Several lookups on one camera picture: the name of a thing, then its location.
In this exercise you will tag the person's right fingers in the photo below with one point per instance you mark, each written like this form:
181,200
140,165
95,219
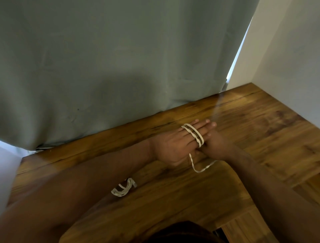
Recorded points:
206,147

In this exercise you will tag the person's right forearm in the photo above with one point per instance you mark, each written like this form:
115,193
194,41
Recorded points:
275,200

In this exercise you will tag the person's left fingers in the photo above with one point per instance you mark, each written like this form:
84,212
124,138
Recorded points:
202,126

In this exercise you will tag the person's left forearm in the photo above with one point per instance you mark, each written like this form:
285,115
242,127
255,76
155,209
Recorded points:
75,190

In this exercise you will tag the person's right hand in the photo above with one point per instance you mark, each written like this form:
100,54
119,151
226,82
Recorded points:
217,147

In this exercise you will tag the grey-green curtain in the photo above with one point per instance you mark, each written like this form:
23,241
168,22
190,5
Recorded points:
112,62

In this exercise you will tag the person's left hand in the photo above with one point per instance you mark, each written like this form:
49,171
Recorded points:
170,147

